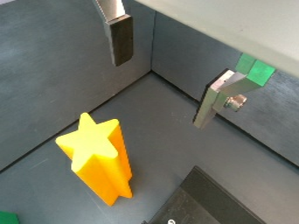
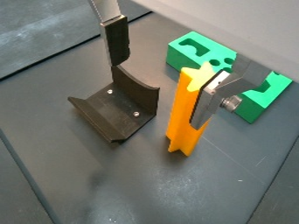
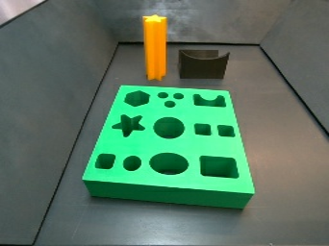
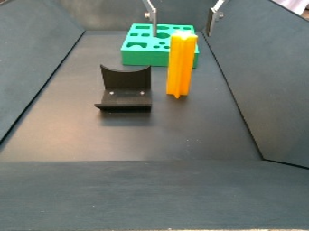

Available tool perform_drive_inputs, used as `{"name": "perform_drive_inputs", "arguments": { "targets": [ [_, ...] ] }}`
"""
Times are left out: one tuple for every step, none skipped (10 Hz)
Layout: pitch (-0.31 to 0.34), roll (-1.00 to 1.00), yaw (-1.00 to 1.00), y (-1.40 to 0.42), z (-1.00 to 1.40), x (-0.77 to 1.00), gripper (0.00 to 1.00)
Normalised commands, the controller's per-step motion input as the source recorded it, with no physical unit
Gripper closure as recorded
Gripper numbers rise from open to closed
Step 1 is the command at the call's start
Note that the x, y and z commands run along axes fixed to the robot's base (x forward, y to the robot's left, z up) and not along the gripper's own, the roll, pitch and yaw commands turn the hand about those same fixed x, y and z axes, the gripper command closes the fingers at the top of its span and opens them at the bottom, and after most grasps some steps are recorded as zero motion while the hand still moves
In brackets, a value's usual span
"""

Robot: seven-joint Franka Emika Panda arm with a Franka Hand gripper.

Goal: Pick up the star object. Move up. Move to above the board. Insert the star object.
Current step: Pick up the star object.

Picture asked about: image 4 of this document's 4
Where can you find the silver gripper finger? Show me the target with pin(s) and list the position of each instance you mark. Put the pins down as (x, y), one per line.
(150, 14)
(214, 15)

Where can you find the orange star prism block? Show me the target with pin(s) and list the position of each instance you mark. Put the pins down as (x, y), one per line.
(181, 59)

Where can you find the green shape sorter board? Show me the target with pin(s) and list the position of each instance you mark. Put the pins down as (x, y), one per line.
(143, 49)

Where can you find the black curved holder bracket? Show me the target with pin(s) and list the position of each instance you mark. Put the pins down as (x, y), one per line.
(127, 89)

